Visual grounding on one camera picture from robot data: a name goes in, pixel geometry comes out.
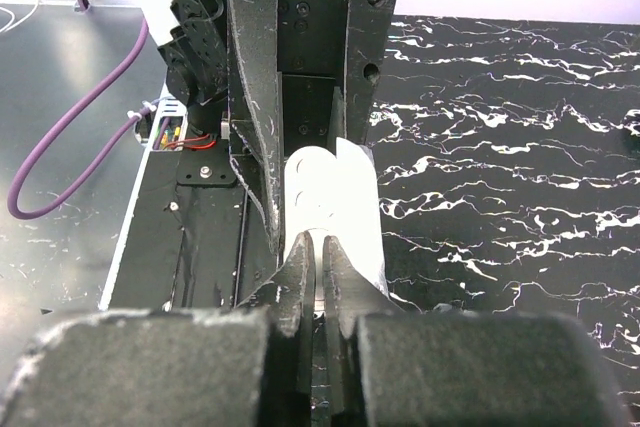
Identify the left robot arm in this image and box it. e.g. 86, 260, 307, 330
158, 0, 396, 255

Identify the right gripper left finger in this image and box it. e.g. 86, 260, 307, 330
1, 233, 315, 426

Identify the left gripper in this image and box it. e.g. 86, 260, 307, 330
227, 0, 396, 252

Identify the black marble mat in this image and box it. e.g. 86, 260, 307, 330
367, 16, 639, 408

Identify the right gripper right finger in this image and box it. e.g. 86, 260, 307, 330
323, 236, 633, 426

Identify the white earbud charging case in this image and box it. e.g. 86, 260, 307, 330
283, 138, 389, 296

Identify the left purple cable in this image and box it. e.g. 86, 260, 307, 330
7, 0, 174, 221

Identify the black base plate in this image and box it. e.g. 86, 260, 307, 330
99, 141, 277, 310

